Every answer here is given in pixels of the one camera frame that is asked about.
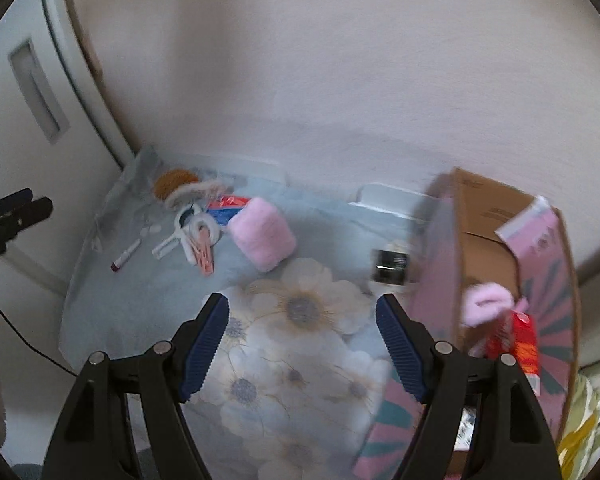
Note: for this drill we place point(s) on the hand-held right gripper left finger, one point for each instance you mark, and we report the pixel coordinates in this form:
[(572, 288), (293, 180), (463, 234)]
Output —
[(202, 350)]

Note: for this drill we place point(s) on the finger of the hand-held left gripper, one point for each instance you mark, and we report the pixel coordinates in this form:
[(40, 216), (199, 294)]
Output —
[(17, 197), (35, 211)]

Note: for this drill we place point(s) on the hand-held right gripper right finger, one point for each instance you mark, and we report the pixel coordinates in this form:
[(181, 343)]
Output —
[(400, 350)]

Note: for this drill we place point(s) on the small black jar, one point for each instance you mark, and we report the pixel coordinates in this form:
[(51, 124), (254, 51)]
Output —
[(390, 265)]

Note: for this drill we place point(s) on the pink fuzzy headband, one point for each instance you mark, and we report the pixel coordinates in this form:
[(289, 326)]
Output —
[(485, 305)]

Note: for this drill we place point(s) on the small black and white box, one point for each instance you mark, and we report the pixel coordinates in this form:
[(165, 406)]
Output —
[(465, 430)]

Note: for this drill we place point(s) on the white tape roll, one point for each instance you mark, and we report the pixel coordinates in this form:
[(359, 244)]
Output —
[(178, 222)]

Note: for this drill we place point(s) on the pink fuzzy block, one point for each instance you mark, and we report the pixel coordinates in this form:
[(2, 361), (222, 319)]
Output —
[(262, 232)]

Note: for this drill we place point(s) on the brown plush toy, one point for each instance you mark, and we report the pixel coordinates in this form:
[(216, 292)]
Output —
[(172, 182)]

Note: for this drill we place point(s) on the blue and red packet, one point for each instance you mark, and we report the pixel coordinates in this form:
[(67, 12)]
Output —
[(225, 207)]

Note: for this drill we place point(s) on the pink printed cardboard box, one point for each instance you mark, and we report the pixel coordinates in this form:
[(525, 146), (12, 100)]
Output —
[(485, 210)]

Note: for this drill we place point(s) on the white wardrobe door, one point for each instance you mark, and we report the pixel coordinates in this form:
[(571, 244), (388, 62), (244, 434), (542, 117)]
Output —
[(10, 160)]

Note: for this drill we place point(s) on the pale blue floral blanket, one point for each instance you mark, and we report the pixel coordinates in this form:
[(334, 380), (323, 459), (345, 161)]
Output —
[(290, 360)]

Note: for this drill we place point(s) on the pink clothespin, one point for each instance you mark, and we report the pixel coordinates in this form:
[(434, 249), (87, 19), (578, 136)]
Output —
[(205, 257)]

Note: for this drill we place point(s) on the red-capped marker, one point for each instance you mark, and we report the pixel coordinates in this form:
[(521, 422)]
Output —
[(125, 257)]

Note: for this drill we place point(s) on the white clothespin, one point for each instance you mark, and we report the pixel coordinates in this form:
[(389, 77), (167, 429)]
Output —
[(167, 246)]

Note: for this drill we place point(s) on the green and yellow floral quilt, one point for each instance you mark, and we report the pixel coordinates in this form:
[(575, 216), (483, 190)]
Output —
[(587, 420)]

